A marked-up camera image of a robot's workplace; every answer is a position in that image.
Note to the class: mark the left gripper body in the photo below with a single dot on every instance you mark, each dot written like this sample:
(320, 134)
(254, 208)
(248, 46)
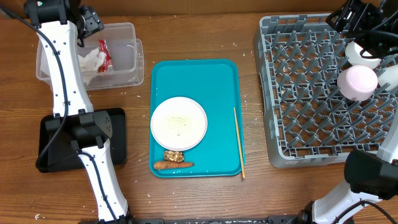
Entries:
(83, 32)

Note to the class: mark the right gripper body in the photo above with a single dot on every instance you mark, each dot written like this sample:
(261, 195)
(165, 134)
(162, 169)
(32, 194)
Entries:
(382, 38)

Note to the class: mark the white cup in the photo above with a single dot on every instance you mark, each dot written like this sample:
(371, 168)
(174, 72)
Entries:
(390, 76)

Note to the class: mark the white tissue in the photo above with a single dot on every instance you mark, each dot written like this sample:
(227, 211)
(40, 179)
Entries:
(92, 61)

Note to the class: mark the pink white bowl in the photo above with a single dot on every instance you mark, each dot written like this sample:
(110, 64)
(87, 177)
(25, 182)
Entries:
(357, 83)

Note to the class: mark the red snack wrapper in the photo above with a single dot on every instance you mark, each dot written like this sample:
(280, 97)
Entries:
(108, 65)

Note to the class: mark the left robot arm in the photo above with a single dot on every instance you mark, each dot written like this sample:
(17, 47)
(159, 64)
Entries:
(53, 22)

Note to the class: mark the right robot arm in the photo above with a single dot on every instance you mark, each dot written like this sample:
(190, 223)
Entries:
(368, 178)

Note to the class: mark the grey dishwasher rack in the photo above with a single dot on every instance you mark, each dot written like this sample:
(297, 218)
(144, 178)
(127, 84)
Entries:
(307, 121)

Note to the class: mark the clear plastic bin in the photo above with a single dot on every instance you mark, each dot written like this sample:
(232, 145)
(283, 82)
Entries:
(114, 31)

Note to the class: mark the black plastic tray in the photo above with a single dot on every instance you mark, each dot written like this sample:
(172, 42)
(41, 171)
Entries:
(118, 140)

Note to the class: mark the large white plate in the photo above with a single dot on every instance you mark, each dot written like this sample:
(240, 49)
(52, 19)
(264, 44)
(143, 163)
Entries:
(178, 123)

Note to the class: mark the teal serving tray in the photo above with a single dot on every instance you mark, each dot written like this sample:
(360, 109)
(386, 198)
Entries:
(214, 84)

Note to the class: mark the brown food scrap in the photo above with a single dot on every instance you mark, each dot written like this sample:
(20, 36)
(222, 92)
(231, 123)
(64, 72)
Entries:
(173, 156)

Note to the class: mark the carrot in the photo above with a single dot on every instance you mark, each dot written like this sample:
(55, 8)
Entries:
(163, 165)

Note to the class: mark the wooden chopstick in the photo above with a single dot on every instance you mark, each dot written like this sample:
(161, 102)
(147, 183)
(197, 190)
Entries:
(239, 144)

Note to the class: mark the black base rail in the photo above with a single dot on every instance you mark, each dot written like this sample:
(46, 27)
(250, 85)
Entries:
(273, 219)

